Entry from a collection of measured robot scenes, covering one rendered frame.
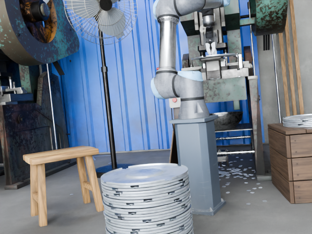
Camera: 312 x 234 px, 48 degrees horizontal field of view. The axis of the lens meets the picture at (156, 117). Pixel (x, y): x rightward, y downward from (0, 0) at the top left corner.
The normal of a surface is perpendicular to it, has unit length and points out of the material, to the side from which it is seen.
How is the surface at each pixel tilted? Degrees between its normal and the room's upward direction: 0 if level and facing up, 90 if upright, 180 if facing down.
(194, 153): 90
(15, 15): 90
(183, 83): 88
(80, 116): 90
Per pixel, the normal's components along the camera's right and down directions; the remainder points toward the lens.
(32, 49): 0.96, -0.08
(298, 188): -0.11, 0.06
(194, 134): -0.50, 0.09
